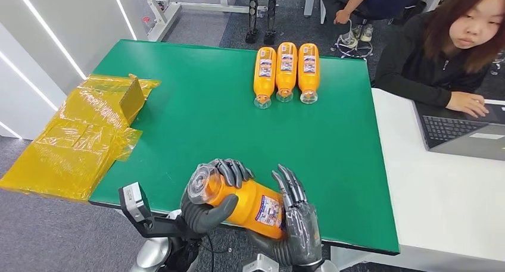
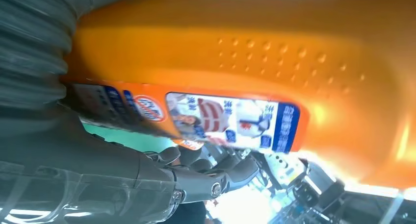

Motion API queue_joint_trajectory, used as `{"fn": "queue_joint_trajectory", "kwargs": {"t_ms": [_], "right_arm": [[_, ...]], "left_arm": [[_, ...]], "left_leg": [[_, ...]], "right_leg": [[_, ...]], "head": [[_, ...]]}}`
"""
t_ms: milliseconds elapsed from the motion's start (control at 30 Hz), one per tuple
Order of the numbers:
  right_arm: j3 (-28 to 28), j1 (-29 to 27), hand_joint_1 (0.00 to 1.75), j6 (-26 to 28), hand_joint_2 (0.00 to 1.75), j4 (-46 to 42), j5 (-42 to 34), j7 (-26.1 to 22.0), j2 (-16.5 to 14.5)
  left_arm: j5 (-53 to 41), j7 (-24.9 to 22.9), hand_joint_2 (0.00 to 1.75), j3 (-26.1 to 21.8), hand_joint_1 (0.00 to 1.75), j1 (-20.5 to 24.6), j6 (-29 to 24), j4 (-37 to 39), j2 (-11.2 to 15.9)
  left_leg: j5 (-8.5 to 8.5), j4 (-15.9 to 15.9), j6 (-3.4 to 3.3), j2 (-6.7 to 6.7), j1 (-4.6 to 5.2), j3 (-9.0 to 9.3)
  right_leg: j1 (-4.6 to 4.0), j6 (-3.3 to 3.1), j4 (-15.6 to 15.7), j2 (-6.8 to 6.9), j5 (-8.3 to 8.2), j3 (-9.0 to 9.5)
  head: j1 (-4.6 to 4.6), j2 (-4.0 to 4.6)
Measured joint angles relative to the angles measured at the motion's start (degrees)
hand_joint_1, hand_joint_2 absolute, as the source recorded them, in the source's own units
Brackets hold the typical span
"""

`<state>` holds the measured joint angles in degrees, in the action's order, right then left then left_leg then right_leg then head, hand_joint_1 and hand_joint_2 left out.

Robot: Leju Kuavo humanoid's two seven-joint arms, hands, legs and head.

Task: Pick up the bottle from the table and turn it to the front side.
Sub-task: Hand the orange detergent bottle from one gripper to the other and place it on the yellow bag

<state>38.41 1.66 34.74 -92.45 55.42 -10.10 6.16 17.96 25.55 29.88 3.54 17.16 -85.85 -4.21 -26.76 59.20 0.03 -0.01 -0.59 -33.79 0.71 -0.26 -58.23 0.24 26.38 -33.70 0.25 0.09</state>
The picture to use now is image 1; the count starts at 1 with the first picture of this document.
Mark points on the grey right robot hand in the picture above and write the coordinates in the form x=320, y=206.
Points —
x=301, y=234

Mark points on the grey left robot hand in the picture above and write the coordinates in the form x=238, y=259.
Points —
x=201, y=219

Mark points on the orange juice bottle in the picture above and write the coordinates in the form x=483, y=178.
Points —
x=264, y=79
x=252, y=207
x=286, y=75
x=308, y=75

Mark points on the green table mat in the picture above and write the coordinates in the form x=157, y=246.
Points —
x=221, y=116

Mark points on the yellow film-wrapped cardboard box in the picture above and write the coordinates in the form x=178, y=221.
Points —
x=79, y=144

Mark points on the grey laptop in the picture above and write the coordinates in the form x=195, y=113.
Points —
x=457, y=134

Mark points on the chair base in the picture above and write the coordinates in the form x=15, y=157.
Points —
x=353, y=51

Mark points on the white shoe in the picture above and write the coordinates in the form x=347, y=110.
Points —
x=367, y=33
x=348, y=39

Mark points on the small red-topped fixture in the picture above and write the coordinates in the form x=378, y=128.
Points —
x=146, y=21

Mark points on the person at laptop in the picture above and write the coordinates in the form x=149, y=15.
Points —
x=418, y=65

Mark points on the black robot leg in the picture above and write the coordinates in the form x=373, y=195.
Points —
x=251, y=14
x=271, y=16

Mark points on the seated person's hand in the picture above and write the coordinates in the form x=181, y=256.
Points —
x=341, y=17

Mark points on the seated person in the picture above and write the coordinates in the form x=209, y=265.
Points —
x=378, y=0

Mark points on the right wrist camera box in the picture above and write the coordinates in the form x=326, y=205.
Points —
x=258, y=264

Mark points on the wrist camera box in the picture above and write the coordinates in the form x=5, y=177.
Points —
x=134, y=201
x=258, y=264

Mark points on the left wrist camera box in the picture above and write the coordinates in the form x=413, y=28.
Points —
x=134, y=201

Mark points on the white metal frame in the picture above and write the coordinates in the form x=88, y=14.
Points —
x=169, y=16

